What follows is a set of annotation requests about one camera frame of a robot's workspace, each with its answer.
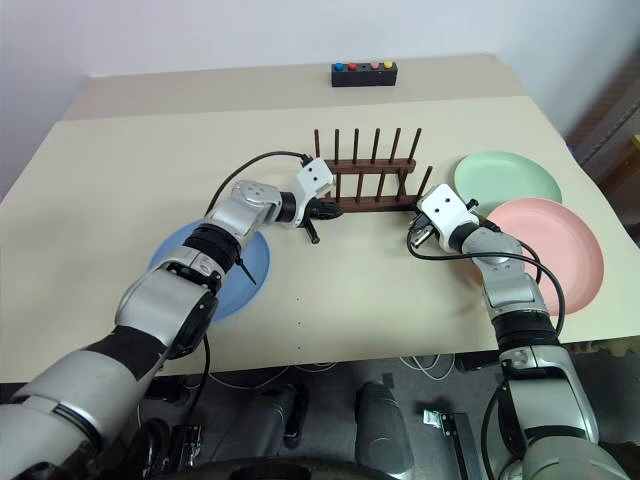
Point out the metal bracket with black bar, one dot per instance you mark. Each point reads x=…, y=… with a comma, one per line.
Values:
x=447, y=422

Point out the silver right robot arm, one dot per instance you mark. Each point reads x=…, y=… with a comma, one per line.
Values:
x=510, y=290

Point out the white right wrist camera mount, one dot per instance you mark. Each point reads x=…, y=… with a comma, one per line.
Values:
x=445, y=210

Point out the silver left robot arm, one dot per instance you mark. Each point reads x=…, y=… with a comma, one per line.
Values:
x=150, y=300

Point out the dark rounded robot waist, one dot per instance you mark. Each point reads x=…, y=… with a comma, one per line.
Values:
x=280, y=469

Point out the dark wooden dish rack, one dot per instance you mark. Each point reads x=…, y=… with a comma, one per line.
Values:
x=375, y=203

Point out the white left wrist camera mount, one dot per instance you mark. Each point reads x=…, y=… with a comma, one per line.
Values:
x=312, y=181

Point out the pink plate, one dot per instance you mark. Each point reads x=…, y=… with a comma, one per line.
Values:
x=565, y=250

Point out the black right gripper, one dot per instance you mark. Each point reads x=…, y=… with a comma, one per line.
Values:
x=421, y=235

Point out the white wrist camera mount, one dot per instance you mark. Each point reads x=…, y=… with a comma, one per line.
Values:
x=312, y=181
x=445, y=210

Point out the green plate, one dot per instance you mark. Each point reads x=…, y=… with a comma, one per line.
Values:
x=505, y=180

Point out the black zip tie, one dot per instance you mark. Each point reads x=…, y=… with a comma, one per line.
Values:
x=247, y=272

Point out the dark grey rounded robot leg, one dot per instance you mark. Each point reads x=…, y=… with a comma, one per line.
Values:
x=380, y=425
x=265, y=420

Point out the black button box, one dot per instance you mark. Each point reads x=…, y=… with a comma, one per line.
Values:
x=364, y=78

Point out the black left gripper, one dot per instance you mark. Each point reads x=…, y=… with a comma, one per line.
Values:
x=319, y=209

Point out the blue plate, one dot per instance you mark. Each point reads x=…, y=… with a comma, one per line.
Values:
x=246, y=296

